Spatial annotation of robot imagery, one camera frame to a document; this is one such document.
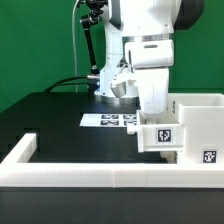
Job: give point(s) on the white front drawer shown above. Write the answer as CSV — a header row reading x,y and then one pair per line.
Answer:
x,y
160,135

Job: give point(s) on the white drawer cabinet box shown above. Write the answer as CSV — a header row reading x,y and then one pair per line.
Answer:
x,y
203,118

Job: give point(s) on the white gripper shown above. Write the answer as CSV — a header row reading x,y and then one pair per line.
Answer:
x,y
152,85

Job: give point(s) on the printed marker sheet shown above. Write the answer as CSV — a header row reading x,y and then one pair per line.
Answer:
x,y
107,120

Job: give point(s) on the white U-shaped table fence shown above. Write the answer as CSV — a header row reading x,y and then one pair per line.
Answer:
x,y
17,171

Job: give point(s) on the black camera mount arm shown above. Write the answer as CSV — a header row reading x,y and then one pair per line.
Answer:
x,y
87,22

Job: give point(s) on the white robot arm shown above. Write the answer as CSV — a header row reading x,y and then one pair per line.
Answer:
x,y
140,49

